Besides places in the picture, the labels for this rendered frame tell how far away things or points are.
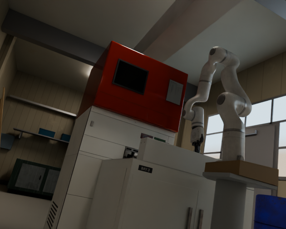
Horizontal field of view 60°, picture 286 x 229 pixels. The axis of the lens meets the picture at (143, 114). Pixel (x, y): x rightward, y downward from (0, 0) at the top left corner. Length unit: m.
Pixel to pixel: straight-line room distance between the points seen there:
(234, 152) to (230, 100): 0.29
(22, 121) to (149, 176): 7.45
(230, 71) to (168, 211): 0.94
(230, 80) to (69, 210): 1.44
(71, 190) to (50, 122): 6.81
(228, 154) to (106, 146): 1.00
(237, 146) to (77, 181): 1.17
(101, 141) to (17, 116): 6.83
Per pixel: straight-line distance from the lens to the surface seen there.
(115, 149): 2.08
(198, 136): 1.73
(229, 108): 1.51
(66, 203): 2.01
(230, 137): 1.50
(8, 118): 8.75
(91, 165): 2.02
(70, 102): 8.93
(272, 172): 1.49
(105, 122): 2.08
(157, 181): 1.52
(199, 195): 1.70
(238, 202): 1.44
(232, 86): 1.67
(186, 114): 1.77
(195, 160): 1.67
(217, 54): 1.76
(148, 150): 1.50
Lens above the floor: 0.65
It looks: 17 degrees up
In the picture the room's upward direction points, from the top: 12 degrees clockwise
